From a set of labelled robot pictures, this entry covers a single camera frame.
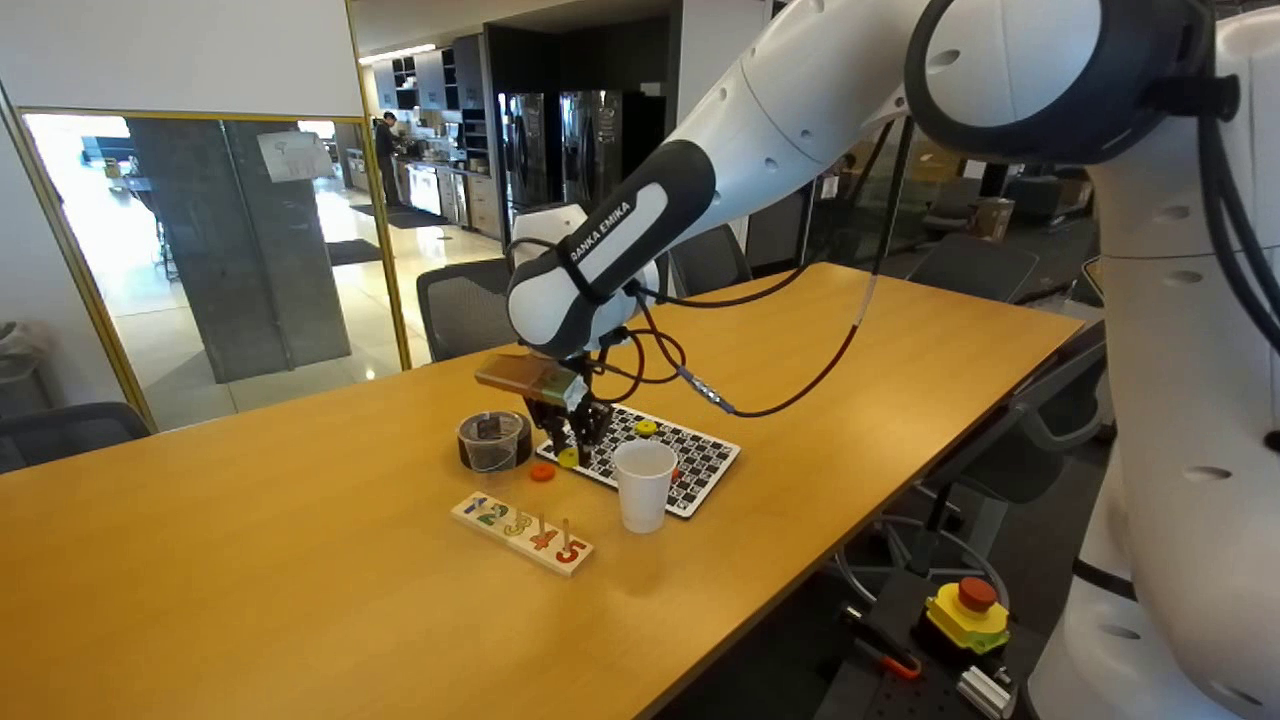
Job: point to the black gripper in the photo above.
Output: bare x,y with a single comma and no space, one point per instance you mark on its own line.
569,428

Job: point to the clear plastic cup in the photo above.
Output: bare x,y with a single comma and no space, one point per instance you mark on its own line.
495,440

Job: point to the grey office chair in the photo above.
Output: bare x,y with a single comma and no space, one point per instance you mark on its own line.
460,305

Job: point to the yellow red emergency stop button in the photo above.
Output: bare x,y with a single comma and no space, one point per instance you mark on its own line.
969,615

